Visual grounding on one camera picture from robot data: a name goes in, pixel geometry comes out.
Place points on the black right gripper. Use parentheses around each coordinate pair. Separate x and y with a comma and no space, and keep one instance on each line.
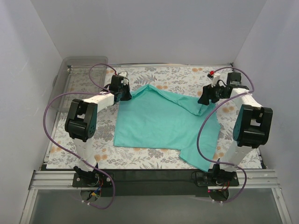
(208,94)

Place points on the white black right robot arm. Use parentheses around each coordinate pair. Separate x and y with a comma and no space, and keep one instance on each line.
(251,129)

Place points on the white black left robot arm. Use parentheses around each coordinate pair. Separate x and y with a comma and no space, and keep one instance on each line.
(81,124)

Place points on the clear plastic bin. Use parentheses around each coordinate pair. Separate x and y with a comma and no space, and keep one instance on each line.
(78,74)

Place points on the teal t shirt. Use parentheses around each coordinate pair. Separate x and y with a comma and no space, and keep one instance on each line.
(154,118)

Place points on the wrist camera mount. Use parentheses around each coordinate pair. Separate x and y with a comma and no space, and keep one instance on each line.
(123,78)
(214,77)

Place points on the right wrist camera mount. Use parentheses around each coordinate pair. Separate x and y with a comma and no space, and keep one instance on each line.
(214,77)

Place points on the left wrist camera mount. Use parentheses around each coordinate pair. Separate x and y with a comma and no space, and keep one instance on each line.
(123,78)

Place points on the floral patterned table mat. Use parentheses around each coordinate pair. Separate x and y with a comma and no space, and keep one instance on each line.
(187,81)

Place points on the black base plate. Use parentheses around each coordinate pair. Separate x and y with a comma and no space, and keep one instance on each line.
(157,182)

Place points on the aluminium frame rail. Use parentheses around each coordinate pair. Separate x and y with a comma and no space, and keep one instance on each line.
(156,197)

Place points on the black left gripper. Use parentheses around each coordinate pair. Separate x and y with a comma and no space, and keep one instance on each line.
(126,94)

